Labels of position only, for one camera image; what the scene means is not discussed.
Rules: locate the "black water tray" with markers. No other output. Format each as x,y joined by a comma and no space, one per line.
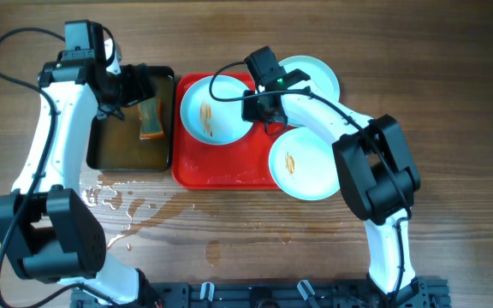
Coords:
116,145

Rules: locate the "light blue plate top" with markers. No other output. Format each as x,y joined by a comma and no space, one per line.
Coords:
320,73

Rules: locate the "light blue plate bottom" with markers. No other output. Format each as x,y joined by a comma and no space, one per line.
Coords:
302,165

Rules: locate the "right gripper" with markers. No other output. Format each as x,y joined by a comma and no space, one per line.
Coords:
249,114

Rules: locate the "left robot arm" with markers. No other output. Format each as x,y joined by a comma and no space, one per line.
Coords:
47,232

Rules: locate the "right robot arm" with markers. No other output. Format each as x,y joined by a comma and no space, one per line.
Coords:
375,168

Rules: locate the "green orange sponge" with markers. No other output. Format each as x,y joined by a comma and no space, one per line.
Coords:
151,123

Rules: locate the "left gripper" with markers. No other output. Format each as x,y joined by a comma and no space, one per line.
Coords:
139,87

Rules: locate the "light blue plate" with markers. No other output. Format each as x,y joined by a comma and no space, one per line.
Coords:
320,73
210,121
302,165

